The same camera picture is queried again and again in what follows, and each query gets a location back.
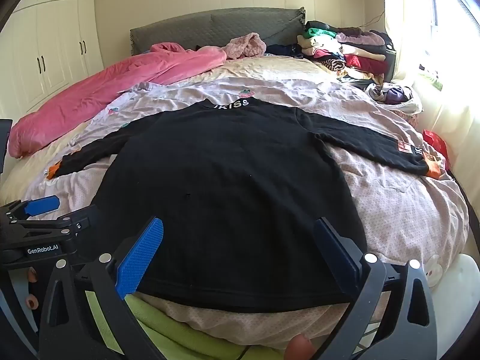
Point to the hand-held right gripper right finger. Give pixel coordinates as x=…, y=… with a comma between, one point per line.
x=333, y=251

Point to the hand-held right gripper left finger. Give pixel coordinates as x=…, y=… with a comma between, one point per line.
x=140, y=258

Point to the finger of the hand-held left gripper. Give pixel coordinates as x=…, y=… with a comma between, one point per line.
x=82, y=219
x=41, y=205

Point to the black sweater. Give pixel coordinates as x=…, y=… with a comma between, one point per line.
x=225, y=176

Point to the white bag of clothes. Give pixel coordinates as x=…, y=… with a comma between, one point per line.
x=393, y=95

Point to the pile of folded clothes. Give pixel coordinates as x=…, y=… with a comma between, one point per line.
x=356, y=56

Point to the person's left hand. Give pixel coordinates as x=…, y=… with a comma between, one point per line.
x=32, y=302

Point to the person's right hand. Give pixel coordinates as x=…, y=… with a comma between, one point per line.
x=300, y=348

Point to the lilac printed blanket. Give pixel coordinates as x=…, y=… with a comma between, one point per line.
x=393, y=202

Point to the person's green clothing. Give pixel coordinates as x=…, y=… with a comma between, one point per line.
x=168, y=341

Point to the pink quilt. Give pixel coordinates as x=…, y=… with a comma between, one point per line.
x=93, y=93

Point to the white rounded object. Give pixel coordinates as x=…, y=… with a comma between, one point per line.
x=461, y=288

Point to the red bag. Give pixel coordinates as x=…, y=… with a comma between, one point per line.
x=435, y=142

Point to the white wardrobe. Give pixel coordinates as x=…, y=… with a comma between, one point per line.
x=48, y=45

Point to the cream bed sheet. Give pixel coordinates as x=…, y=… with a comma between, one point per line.
x=262, y=69

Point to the dark navy garment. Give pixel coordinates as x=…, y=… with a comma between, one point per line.
x=285, y=50

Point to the grey padded headboard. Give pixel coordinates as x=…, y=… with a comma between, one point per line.
x=187, y=30

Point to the cream curtain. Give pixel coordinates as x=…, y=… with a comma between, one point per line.
x=408, y=45

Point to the pink fuzzy garment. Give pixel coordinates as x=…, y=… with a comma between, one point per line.
x=243, y=47

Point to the window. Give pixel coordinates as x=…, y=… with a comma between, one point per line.
x=457, y=7

